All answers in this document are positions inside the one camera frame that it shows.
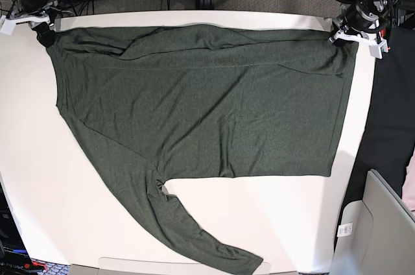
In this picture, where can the grey plastic bin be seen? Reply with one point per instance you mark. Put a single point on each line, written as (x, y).
(376, 234)

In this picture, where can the black box with orange label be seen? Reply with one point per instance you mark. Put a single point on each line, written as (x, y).
(14, 259)

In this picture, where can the black cloth beside table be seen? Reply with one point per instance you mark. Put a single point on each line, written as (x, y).
(387, 143)

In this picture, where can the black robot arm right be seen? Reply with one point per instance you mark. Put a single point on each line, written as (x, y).
(40, 21)

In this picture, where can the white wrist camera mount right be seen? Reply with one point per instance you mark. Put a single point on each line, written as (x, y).
(19, 22)

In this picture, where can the dark green long-sleeve shirt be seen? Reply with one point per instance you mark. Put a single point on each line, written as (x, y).
(152, 104)

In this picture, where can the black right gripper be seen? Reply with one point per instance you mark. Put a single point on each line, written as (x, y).
(45, 35)

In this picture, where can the pink cloth at edge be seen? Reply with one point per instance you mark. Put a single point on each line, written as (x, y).
(408, 190)

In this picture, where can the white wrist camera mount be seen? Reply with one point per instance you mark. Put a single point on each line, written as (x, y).
(372, 41)
(19, 22)

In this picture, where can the red clamp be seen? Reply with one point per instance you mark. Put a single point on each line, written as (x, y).
(384, 46)

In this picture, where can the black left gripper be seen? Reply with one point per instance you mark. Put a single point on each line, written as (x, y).
(353, 20)

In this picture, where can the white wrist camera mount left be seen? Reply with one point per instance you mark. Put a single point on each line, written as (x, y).
(372, 41)

